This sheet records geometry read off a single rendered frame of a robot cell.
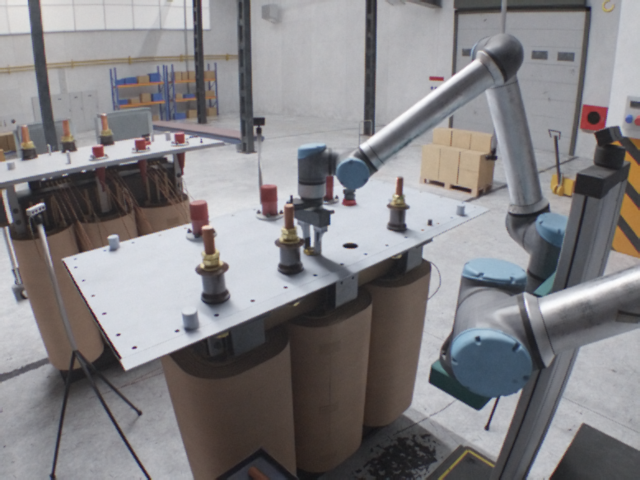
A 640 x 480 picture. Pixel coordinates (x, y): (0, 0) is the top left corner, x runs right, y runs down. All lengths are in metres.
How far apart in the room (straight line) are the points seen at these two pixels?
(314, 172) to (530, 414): 0.93
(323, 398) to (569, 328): 1.19
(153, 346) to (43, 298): 1.86
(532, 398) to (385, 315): 0.92
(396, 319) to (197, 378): 0.96
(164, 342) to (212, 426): 0.54
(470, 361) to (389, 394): 1.45
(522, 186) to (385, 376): 1.16
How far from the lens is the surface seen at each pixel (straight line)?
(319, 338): 1.56
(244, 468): 1.34
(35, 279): 2.77
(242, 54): 11.29
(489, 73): 1.20
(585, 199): 0.93
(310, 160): 1.27
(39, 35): 9.41
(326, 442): 1.97
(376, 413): 2.28
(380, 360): 2.03
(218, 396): 1.38
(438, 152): 7.80
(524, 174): 1.42
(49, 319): 2.88
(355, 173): 1.13
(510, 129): 1.37
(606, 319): 0.79
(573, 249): 0.97
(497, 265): 0.97
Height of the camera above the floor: 1.93
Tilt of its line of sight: 22 degrees down
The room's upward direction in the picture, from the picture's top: straight up
